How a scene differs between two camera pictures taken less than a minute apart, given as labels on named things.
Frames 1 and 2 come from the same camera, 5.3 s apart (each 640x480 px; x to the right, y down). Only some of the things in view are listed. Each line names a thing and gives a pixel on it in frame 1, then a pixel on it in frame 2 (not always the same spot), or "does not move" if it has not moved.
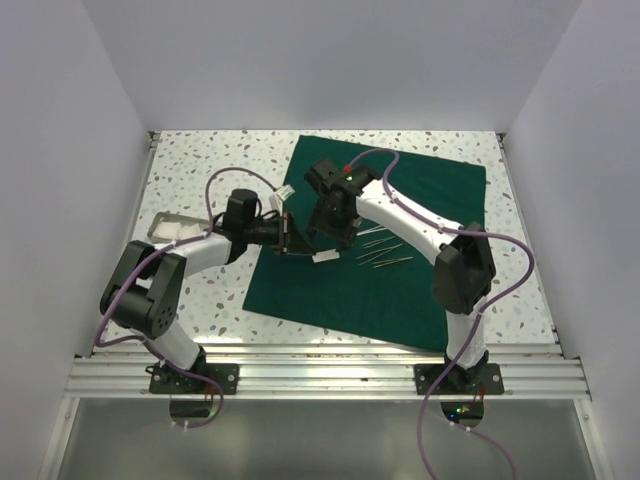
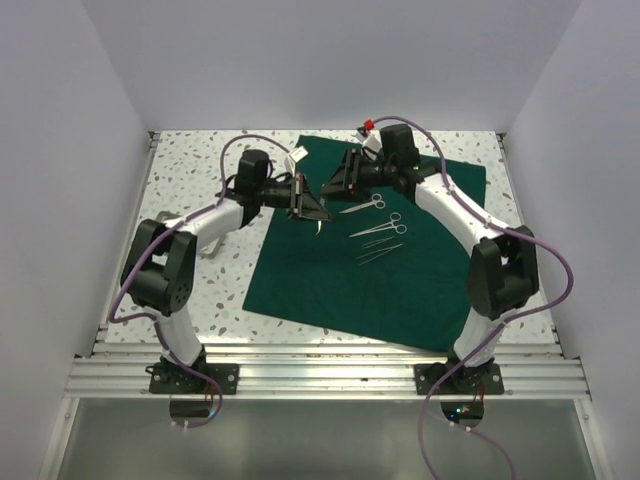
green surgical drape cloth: (376, 288) does not move
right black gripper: (345, 235) to (344, 181)
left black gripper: (288, 239) to (301, 202)
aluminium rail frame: (121, 370) does not move
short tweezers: (376, 242) does not move
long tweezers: (386, 250) does not move
